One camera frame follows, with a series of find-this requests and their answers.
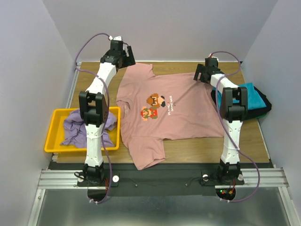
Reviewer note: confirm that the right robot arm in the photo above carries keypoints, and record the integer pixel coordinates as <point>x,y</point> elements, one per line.
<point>232,110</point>

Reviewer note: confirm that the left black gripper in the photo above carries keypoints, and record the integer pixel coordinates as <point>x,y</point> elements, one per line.
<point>129,57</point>

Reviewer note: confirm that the yellow plastic tray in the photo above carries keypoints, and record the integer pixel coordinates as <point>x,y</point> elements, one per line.
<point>56,132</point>

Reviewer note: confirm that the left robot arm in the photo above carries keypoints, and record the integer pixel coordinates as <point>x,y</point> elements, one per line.
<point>94,106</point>

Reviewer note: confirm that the teal folded t-shirt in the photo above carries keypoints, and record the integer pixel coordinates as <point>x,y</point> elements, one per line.
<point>255,101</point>

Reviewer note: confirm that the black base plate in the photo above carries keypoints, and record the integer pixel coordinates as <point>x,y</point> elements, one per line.
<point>162,179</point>

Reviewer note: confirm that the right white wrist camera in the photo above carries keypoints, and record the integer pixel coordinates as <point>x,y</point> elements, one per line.
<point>211,56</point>

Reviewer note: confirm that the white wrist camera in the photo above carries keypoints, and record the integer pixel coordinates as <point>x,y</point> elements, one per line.
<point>118,38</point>
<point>211,56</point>

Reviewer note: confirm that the pink graphic t-shirt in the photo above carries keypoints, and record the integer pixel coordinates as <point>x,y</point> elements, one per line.
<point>158,107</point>

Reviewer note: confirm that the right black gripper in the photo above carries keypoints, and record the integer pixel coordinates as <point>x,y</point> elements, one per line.
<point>200,73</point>

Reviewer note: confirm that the black folded t-shirt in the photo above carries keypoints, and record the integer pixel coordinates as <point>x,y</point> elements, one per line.
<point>252,114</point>

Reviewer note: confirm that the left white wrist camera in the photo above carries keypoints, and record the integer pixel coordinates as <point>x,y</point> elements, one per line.
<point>118,38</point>

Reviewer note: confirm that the lavender t-shirt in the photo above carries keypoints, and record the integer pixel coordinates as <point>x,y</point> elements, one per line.
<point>75,131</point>

